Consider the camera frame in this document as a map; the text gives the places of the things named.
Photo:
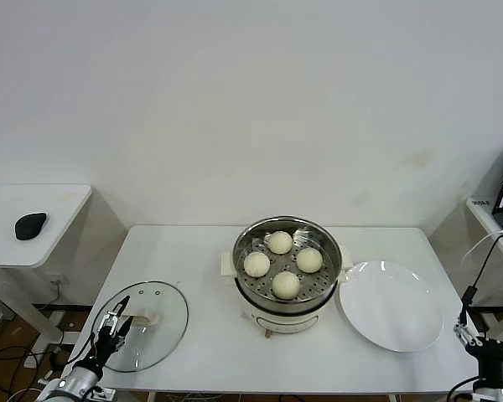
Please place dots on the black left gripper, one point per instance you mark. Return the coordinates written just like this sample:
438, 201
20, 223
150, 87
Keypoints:
106, 341

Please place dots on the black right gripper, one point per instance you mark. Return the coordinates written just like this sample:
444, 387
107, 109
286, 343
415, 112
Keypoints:
492, 354

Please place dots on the round glass pot lid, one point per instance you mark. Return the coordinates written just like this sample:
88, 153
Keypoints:
163, 335

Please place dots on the white steamed baozi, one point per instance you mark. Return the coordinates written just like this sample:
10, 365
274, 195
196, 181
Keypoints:
256, 264
286, 285
280, 242
309, 259

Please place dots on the perforated steel steamer basket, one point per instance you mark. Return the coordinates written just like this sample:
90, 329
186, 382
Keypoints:
331, 259

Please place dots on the brown round floor object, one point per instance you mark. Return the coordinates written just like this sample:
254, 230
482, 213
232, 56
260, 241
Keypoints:
60, 359

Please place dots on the round white plate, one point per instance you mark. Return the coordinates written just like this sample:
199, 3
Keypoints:
390, 305

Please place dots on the white desk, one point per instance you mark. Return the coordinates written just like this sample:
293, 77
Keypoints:
484, 218

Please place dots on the black computer mouse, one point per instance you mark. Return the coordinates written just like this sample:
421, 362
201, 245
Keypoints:
30, 226

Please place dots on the small white side table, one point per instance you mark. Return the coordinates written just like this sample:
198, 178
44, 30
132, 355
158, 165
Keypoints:
67, 197

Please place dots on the white wall socket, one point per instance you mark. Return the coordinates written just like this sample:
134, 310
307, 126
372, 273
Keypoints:
58, 277

